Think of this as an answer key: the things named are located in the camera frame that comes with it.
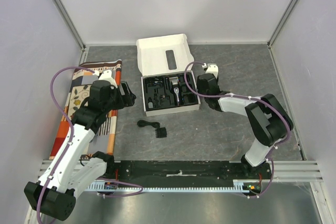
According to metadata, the small clear oil bottle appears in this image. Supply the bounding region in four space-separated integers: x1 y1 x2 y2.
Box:
148 98 153 109

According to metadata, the colourful patchwork cloth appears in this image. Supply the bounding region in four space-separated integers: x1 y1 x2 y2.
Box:
48 60 123 161

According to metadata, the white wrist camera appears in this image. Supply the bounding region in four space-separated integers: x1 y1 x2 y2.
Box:
202 63 219 80
93 69 118 88

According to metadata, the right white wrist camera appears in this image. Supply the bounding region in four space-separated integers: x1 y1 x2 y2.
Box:
202 63 219 80

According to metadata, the white clipper kit box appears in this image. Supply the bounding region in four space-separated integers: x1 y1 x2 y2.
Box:
136 34 201 116

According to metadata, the grey slotted cable duct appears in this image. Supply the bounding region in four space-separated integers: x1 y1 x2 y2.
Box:
85 180 261 193

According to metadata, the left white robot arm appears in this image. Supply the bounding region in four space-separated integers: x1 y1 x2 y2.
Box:
24 80 136 223

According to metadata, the black silver hair clipper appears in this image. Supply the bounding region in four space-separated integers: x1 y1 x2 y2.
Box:
169 76 182 105

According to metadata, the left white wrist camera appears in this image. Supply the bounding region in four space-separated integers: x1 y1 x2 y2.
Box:
93 69 118 88

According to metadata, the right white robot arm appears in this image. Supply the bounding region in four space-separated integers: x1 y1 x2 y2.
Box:
197 73 293 179

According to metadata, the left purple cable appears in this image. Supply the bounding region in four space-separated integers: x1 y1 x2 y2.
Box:
36 67 144 224

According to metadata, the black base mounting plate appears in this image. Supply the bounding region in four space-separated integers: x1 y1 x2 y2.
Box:
98 161 272 186

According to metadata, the black power cable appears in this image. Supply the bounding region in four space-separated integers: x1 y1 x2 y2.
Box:
137 119 161 129

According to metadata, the comb guard in box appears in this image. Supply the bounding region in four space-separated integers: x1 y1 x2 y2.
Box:
179 74 190 86
182 86 194 95
183 94 197 104

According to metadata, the black comb guard attachment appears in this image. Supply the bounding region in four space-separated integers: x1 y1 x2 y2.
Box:
155 127 167 138

